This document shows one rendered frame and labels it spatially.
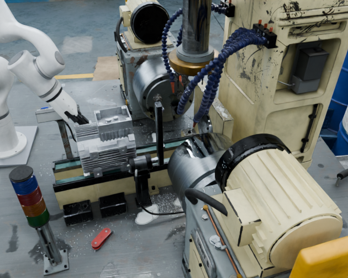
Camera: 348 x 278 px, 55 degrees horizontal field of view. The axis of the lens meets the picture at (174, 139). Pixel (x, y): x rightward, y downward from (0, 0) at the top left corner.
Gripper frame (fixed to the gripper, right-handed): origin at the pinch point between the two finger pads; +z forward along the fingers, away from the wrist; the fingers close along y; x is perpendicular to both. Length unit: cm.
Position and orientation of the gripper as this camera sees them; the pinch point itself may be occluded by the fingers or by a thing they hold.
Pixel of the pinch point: (82, 121)
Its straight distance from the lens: 129.6
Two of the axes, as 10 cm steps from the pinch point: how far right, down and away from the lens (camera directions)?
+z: 4.8, 5.9, 6.5
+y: 2.9, 5.9, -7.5
